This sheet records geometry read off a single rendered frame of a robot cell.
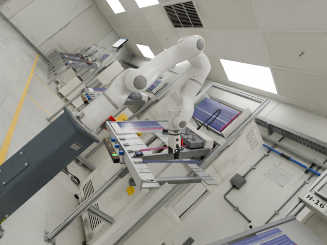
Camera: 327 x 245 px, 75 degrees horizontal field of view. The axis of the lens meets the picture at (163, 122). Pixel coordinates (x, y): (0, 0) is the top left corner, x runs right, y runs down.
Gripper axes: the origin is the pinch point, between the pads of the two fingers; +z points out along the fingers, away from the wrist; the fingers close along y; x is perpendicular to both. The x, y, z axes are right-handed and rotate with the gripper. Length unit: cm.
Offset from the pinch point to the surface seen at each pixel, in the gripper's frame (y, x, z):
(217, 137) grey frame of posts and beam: 24, -53, 3
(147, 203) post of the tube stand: -13.9, 22.4, 22.0
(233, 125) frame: 19, -64, -9
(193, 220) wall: 96, -82, 159
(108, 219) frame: 14, 42, 51
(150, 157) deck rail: 16.4, 10.6, 7.7
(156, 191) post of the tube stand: -13.3, 16.3, 15.5
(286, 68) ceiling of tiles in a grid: 104, -220, -51
